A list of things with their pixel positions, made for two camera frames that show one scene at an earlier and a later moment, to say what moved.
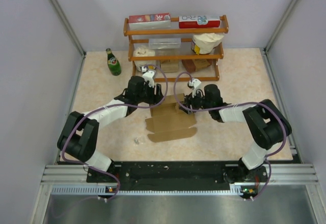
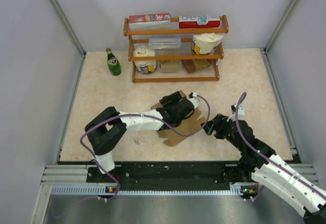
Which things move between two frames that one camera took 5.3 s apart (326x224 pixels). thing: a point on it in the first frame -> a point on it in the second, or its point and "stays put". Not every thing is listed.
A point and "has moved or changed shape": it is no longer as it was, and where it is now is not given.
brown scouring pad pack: x=192 y=65 stays put
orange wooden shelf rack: x=134 y=58 stays put
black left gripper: x=155 y=99 -> x=174 y=98
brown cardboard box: x=167 y=121 has moved or changed shape
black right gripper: x=189 y=100 -> x=217 y=124
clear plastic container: x=162 y=43 stays put
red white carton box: x=190 y=22 stays put
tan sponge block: x=169 y=66 stays put
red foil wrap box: x=150 y=21 stays put
